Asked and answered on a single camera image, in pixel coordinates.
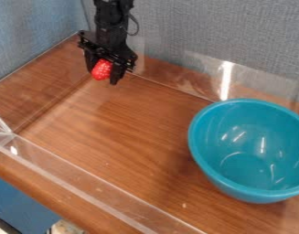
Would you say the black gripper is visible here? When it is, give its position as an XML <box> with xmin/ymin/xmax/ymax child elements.
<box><xmin>78</xmin><ymin>26</ymin><xmax>138</xmax><ymax>85</ymax></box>

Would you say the red strawberry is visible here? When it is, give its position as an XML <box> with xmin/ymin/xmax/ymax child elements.
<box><xmin>93</xmin><ymin>58</ymin><xmax>113</xmax><ymax>80</ymax></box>

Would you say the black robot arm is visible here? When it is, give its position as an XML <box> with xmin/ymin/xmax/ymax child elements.
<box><xmin>79</xmin><ymin>0</ymin><xmax>138</xmax><ymax>85</ymax></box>

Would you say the blue plastic bowl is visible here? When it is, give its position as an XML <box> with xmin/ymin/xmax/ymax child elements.
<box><xmin>189</xmin><ymin>99</ymin><xmax>299</xmax><ymax>204</ymax></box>

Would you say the clear acrylic back barrier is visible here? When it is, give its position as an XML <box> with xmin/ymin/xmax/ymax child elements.
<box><xmin>79</xmin><ymin>29</ymin><xmax>299</xmax><ymax>104</ymax></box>

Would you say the clear acrylic barrier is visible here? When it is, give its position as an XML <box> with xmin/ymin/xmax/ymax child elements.
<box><xmin>79</xmin><ymin>29</ymin><xmax>299</xmax><ymax>104</ymax></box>
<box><xmin>0</xmin><ymin>118</ymin><xmax>206</xmax><ymax>234</ymax></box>

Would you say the clear acrylic front barrier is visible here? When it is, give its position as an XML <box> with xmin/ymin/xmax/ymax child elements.
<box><xmin>0</xmin><ymin>118</ymin><xmax>206</xmax><ymax>234</ymax></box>

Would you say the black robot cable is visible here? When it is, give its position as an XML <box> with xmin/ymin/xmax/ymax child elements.
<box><xmin>126</xmin><ymin>12</ymin><xmax>141</xmax><ymax>37</ymax></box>

